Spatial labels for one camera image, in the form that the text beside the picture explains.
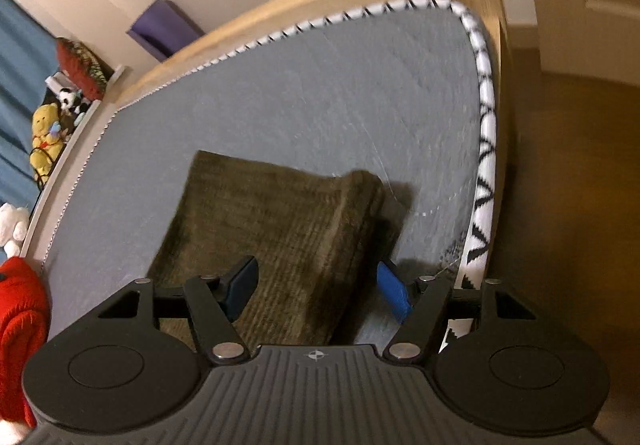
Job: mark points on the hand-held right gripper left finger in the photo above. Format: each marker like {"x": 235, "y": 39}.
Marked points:
{"x": 242, "y": 282}

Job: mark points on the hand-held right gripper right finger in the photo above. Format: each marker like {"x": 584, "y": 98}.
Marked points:
{"x": 392, "y": 287}

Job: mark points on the grey mattress with patterned trim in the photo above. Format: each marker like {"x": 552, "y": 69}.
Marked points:
{"x": 300, "y": 90}

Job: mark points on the white window ledge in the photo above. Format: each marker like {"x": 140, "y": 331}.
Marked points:
{"x": 65, "y": 160}

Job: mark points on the red fuzzy plush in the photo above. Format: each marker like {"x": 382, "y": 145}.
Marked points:
{"x": 20, "y": 325}

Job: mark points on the white fluffy plush toy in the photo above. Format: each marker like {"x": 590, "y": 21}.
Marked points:
{"x": 11, "y": 225}

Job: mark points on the yellow plush toy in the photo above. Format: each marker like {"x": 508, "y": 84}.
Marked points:
{"x": 46, "y": 127}

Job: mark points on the white panda plush toy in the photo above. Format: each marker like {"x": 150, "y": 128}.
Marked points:
{"x": 69, "y": 100}

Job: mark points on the purple fabric bag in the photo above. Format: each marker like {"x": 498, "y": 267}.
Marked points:
{"x": 162, "y": 27}

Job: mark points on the red patterned cushion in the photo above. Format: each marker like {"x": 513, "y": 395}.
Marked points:
{"x": 80, "y": 62}

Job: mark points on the blue curtain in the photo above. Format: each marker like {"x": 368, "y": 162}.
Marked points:
{"x": 17, "y": 75}

